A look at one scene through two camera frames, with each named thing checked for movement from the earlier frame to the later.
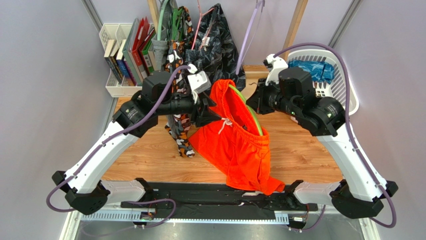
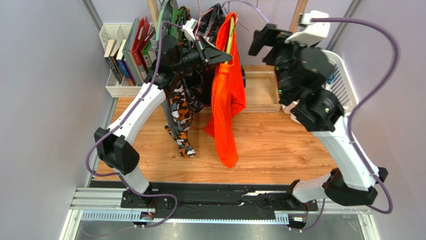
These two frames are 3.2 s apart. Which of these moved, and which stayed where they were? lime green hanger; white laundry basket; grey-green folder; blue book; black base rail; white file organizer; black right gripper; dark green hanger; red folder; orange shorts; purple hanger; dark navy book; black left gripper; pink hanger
Moved: lime green hanger; black left gripper; orange shorts; black right gripper; purple hanger
Stayed: black base rail; dark green hanger; pink hanger; red folder; grey-green folder; white file organizer; dark navy book; white laundry basket; blue book
